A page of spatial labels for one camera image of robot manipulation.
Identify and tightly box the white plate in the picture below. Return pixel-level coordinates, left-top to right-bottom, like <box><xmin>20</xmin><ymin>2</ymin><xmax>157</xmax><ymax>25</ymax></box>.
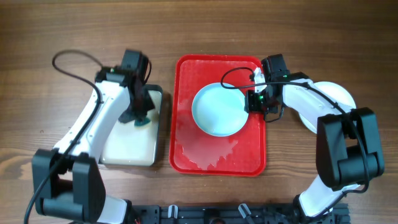
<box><xmin>298</xmin><ymin>82</ymin><xmax>357</xmax><ymax>134</ymax></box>

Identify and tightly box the right black cable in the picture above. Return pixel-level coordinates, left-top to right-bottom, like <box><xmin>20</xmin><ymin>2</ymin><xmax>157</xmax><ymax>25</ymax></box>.
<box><xmin>220</xmin><ymin>67</ymin><xmax>371</xmax><ymax>195</ymax></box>

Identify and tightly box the red plastic tray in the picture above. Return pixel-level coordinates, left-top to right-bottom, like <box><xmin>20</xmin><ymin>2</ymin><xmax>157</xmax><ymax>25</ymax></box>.
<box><xmin>169</xmin><ymin>54</ymin><xmax>266</xmax><ymax>177</ymax></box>

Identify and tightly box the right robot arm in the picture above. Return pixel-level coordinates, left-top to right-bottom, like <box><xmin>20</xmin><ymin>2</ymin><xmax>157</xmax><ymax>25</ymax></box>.
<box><xmin>245</xmin><ymin>54</ymin><xmax>385</xmax><ymax>223</ymax></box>

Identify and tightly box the light blue plate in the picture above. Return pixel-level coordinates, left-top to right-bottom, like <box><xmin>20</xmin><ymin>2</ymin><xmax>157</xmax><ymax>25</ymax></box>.
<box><xmin>192</xmin><ymin>83</ymin><xmax>249</xmax><ymax>137</ymax></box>

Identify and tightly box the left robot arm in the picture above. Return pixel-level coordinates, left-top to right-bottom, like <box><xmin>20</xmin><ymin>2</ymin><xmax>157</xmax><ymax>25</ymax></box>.
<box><xmin>24</xmin><ymin>49</ymin><xmax>155</xmax><ymax>223</ymax></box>

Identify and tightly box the green scrubbing sponge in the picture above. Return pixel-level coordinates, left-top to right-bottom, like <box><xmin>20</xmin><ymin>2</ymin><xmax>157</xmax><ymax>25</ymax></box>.
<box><xmin>134</xmin><ymin>117</ymin><xmax>151</xmax><ymax>127</ymax></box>

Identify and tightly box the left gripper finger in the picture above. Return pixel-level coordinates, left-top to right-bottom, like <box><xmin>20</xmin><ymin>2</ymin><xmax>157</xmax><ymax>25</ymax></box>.
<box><xmin>118</xmin><ymin>110</ymin><xmax>136</xmax><ymax>123</ymax></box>
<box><xmin>136</xmin><ymin>86</ymin><xmax>155</xmax><ymax>120</ymax></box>

